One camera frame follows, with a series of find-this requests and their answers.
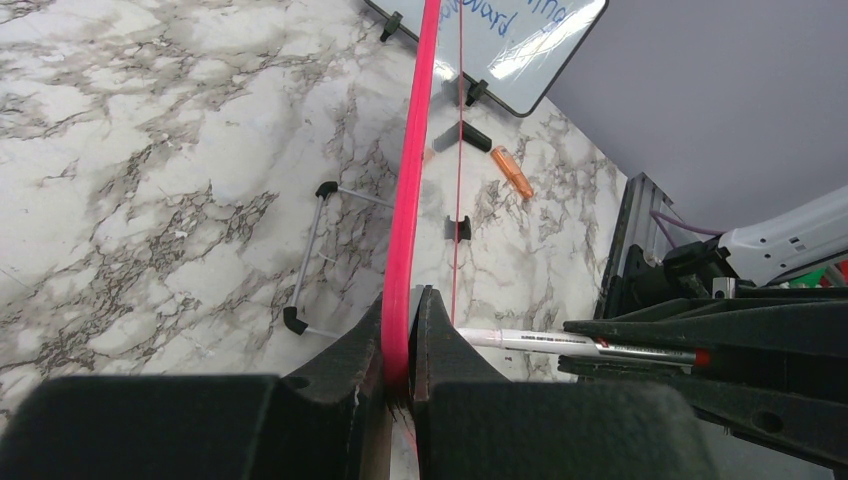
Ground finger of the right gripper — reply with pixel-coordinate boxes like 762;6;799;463
563;298;847;358
558;356;847;471

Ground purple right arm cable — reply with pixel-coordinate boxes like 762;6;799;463
649;209;727;250

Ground red white marker pen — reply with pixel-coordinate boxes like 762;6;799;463
457;328;711;367

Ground pink framed whiteboard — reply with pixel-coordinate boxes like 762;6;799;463
381;1;464;395

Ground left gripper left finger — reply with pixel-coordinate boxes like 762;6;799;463
1;302;391;479

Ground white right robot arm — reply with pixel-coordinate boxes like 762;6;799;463
558;184;847;479

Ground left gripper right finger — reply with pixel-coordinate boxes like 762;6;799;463
410;286;718;479

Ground black wire whiteboard stand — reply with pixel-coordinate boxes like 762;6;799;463
282;11;490;339

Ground black framed written whiteboard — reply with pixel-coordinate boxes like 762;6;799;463
362;0;609;119

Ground green capped black marker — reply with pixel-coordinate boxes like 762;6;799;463
432;121;493;153

